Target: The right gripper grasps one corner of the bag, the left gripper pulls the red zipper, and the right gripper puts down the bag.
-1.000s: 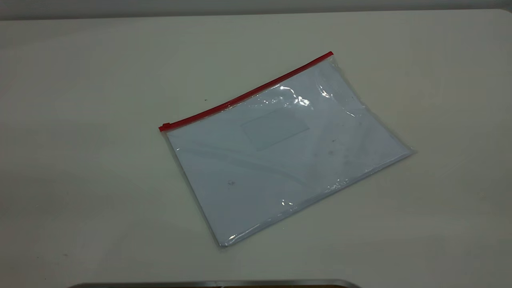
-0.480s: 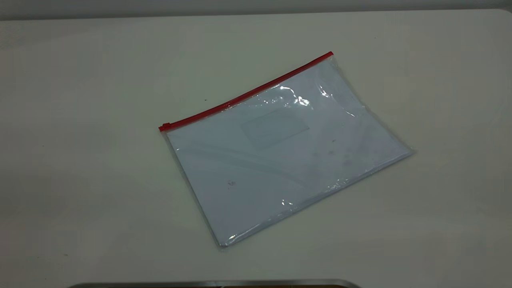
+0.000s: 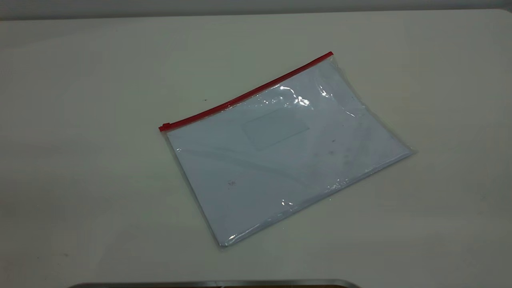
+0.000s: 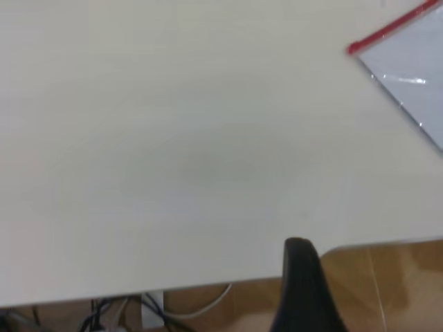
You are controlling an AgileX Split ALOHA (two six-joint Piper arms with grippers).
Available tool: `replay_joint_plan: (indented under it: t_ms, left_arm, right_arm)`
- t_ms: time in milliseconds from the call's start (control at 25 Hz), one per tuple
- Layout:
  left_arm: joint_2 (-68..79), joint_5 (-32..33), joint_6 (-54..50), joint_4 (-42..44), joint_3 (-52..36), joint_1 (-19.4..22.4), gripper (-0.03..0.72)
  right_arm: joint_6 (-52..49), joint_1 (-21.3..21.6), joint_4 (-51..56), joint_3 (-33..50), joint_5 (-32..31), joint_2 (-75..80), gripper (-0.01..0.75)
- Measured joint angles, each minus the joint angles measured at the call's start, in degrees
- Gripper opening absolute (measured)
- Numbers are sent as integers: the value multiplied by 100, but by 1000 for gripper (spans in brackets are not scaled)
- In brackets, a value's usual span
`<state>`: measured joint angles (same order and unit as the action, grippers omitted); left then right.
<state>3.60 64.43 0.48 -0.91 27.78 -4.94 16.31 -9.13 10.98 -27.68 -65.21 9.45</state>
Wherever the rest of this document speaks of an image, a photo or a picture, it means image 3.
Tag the red zipper slider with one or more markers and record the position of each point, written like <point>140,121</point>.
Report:
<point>164,126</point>

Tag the clear plastic bag red zip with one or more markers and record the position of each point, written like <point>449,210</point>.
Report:
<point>288,152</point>

